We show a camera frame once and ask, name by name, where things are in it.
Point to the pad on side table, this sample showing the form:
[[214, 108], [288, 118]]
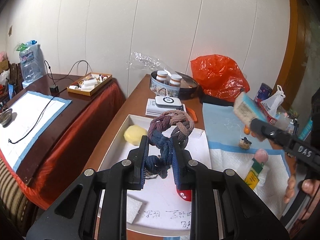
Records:
[[32, 114]]

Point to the orange strap handle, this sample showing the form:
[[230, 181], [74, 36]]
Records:
[[192, 114]]

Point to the orange plastic bag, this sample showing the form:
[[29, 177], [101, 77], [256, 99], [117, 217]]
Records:
[[219, 77]]

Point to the blue can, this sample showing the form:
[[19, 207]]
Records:
[[263, 93]]

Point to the small metal dish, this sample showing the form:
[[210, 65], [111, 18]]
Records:
[[6, 117]]

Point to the white device box stack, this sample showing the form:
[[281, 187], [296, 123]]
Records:
[[155, 107]]

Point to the wooden tray with items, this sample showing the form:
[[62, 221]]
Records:
[[89, 84]]

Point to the round tin with bottles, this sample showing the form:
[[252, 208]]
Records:
[[163, 84]]

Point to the red plastic basket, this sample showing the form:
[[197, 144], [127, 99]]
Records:
[[269, 109]]

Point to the brown beige braided scrunchie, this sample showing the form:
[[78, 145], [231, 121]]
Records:
[[244, 143]]

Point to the large water bottle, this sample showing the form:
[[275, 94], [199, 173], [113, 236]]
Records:
[[30, 63]]

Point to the red plush apple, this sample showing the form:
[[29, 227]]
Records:
[[185, 194]]

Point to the white plastic bag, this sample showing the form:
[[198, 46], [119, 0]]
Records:
[[279, 95]]

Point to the blue white absorbent pad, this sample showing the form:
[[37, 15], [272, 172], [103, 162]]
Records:
[[224, 131]]

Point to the white foam tray box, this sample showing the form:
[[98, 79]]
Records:
[[163, 212]]

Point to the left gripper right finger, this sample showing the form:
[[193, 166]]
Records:
[[182, 176]]

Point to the translucent plastic jug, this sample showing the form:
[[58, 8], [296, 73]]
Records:
[[286, 123]]

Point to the yellow sponge piece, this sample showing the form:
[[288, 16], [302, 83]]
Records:
[[134, 133]]

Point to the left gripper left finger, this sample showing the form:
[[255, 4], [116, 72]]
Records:
[[138, 156]]

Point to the mandarin orange left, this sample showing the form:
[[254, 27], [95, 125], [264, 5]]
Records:
[[247, 130]]

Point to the white blue sponge block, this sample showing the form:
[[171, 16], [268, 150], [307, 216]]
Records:
[[247, 110]]

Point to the person right hand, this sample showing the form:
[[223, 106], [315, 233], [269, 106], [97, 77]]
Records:
[[309, 186]]

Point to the pink fluffy ball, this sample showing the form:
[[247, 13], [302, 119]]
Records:
[[261, 156]]

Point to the purple blue braided scrunchie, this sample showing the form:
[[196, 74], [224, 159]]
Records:
[[170, 125]]

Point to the clear plastic wrap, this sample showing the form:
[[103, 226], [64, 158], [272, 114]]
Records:
[[139, 61]]

